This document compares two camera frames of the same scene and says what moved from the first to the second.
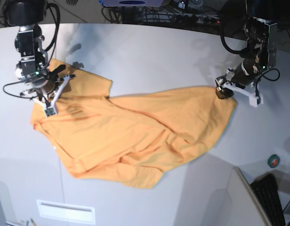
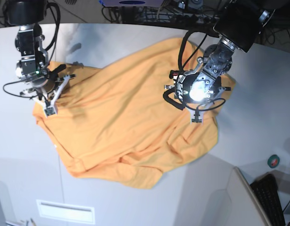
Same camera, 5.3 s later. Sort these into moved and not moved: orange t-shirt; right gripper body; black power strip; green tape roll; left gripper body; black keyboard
Moved: right gripper body; orange t-shirt
Not moved: left gripper body; green tape roll; black keyboard; black power strip
